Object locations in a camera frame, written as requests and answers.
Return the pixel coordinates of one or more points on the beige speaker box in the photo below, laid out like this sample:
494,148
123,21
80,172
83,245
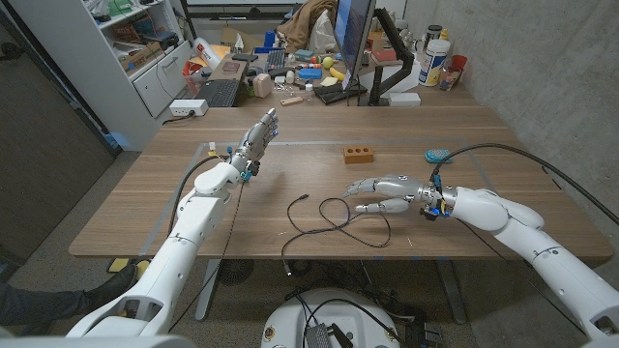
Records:
262,85

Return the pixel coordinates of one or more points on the red cup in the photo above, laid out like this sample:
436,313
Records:
458,63

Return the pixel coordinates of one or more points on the white wipes canister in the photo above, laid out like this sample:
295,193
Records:
433,63

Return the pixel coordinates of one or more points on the black round floor fan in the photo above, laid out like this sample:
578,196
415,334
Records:
235,271

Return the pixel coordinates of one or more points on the dark keyboard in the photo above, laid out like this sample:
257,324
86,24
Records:
274,61

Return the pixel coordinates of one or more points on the yellow floor pad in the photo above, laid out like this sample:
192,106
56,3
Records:
116,264

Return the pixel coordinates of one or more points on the black notebook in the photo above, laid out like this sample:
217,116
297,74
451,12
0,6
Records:
338,93

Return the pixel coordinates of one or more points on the white flat box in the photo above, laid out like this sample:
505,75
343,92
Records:
404,99

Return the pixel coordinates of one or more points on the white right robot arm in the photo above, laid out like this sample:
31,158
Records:
532,237

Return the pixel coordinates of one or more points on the blue plastic box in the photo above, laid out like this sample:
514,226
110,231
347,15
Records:
310,74

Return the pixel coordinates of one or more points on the white power strip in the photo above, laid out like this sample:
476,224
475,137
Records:
186,107

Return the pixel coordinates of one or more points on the white robot torso base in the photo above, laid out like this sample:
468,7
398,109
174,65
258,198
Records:
290,319

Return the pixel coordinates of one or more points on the yellow banana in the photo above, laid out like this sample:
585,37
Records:
336,74

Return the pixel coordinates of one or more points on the yellow ball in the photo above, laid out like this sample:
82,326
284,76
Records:
328,62

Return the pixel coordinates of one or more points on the computer monitor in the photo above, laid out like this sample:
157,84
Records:
355,34

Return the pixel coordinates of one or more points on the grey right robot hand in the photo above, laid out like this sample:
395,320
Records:
406,187

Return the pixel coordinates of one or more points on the small teal remote device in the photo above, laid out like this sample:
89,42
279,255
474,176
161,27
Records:
437,155

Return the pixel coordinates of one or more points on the small wooden block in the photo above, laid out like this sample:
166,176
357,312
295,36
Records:
291,101

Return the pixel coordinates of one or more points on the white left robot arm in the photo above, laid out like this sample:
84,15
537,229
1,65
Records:
188,232

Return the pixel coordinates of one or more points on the white shelf cabinet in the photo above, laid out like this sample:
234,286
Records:
97,72

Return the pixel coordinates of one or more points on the orange brick block with holes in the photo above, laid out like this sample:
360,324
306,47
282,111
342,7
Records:
359,155

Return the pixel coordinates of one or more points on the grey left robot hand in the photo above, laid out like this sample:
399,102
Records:
258,137

